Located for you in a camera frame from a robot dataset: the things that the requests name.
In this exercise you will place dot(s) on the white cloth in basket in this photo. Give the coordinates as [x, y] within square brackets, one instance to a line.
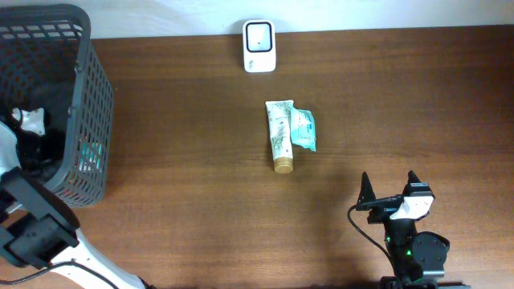
[31, 121]

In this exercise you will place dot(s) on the white cream tube gold cap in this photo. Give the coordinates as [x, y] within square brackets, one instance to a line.
[279, 122]

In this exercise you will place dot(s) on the grey plastic basket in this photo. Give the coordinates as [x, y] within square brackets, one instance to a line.
[48, 61]

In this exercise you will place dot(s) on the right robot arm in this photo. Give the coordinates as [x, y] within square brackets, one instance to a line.
[417, 258]

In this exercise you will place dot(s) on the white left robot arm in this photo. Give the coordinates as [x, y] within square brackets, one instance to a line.
[48, 237]

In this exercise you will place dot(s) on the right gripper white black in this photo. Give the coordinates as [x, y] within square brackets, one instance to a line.
[366, 200]

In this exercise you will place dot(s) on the green wet wipes pack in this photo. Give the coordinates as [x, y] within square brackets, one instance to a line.
[303, 129]

